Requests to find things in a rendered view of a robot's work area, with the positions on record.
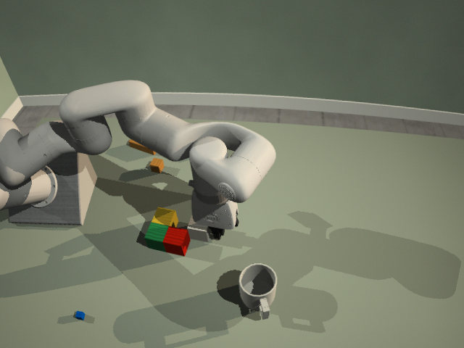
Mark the yellow cube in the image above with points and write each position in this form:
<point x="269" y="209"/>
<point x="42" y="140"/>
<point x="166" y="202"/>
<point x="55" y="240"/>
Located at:
<point x="165" y="217"/>

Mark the orange rectangular block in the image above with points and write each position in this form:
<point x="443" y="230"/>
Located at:
<point x="137" y="146"/>

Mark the small blue cube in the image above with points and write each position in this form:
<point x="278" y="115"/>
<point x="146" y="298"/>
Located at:
<point x="80" y="315"/>

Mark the grey mug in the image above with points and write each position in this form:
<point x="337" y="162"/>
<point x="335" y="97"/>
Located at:
<point x="258" y="279"/>

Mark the orange cube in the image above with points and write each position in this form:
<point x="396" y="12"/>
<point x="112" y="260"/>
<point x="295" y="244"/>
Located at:
<point x="157" y="165"/>

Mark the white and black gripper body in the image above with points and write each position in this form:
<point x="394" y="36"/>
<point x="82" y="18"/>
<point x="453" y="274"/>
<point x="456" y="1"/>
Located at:
<point x="221" y="215"/>

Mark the green cube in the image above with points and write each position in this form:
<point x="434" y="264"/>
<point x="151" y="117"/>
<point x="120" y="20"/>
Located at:
<point x="155" y="236"/>

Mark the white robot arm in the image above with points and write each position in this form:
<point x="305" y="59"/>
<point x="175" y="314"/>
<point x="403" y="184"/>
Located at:
<point x="83" y="110"/>

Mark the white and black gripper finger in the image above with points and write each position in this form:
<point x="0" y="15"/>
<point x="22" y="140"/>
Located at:
<point x="213" y="231"/>
<point x="220" y="232"/>

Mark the red cube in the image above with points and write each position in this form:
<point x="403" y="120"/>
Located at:
<point x="176" y="241"/>

